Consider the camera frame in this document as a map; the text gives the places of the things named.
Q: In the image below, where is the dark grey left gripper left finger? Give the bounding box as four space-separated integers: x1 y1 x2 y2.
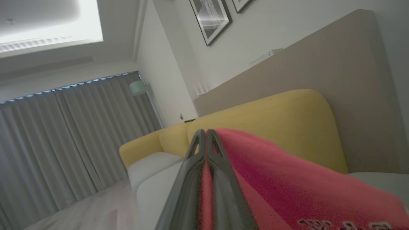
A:
155 129 205 230

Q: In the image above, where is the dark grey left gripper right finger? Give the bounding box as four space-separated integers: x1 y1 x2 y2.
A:
207 129 259 230

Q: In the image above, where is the red garment with white sleeves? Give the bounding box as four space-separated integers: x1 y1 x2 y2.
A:
198 128 409 230

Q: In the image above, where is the small grey sofa seat cushion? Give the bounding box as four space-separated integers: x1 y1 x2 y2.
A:
127 152 184 192

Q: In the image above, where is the yellow sofa backrest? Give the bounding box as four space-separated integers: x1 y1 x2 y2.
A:
119 89 349 174

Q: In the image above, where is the floor lamp with green shade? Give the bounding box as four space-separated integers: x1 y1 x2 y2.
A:
129 79 166 129

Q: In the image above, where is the grey pleated curtain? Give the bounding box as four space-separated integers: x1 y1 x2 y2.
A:
0 71 163 230

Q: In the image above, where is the white flat device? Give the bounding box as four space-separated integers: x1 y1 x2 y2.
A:
249 48 284 66

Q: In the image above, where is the beige wooden partition panel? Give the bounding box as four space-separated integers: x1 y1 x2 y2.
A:
193 9 409 174

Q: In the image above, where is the large black framed picture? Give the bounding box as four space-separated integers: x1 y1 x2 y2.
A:
189 0 233 47

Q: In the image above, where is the small black framed picture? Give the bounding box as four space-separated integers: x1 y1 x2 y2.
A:
232 0 254 14

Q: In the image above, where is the recessed ceiling light panel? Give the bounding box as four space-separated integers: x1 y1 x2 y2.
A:
0 0 104 53

